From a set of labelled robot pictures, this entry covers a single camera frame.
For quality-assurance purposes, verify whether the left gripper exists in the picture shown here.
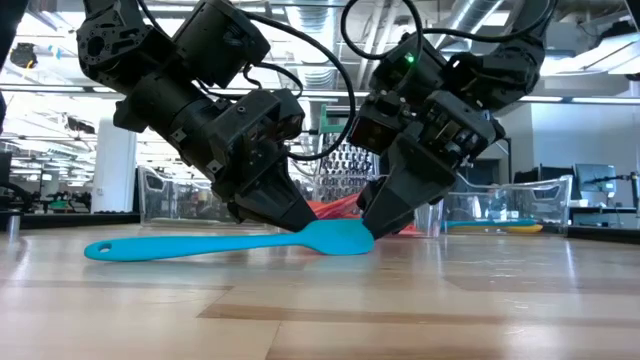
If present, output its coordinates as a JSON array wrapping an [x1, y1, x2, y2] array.
[[114, 74, 319, 234]]

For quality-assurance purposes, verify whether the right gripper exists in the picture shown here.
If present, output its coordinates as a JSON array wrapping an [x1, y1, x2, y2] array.
[[357, 89, 506, 240]]

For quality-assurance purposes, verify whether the orange silicone spatula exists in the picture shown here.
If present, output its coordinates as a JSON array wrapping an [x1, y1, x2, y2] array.
[[305, 192, 362, 221]]

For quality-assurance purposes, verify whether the blue silicone spatula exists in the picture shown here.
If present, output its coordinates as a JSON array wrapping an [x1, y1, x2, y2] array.
[[83, 218, 376, 263]]

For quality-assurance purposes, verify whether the blue silicone spoon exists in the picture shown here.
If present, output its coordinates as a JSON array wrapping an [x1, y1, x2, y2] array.
[[442, 218, 539, 231]]

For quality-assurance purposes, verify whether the yellow silicone spoon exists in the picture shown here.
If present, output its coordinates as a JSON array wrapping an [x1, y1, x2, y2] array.
[[502, 223, 545, 235]]

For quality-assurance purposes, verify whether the teal metal box grater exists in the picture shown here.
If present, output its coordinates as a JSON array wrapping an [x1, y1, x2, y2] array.
[[313, 102, 381, 204]]

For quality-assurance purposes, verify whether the clear plastic bin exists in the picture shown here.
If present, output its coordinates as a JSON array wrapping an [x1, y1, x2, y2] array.
[[442, 174, 574, 236], [275, 155, 451, 239], [137, 164, 236, 225]]

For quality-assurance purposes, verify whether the white building column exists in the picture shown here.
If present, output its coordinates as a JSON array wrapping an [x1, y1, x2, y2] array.
[[91, 117, 139, 215]]

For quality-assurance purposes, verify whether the grey desktop monitor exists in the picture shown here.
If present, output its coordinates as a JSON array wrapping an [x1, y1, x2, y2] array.
[[572, 163, 617, 199]]

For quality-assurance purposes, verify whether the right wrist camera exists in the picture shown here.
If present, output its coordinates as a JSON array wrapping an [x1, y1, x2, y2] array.
[[348, 97, 401, 156]]

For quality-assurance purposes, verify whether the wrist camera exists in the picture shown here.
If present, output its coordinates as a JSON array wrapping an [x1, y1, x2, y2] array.
[[348, 97, 401, 156], [247, 88, 306, 147]]

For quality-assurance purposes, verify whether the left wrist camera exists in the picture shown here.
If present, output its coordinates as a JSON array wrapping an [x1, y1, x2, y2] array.
[[247, 88, 306, 147]]

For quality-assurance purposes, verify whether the black left camera cable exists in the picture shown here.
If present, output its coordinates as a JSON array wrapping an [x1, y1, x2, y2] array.
[[239, 8, 357, 162]]

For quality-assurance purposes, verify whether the black camera cable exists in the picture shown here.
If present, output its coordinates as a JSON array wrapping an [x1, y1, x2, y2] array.
[[340, 0, 557, 64], [239, 8, 357, 162]]

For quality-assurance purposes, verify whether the silver ceiling air duct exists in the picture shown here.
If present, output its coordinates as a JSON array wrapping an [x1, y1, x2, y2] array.
[[287, 0, 351, 91]]

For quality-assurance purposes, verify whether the black right camera cable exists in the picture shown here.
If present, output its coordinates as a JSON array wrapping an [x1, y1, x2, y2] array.
[[340, 0, 557, 64]]

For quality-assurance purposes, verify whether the silver metal post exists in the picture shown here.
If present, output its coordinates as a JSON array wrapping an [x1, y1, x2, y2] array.
[[5, 212, 22, 240]]

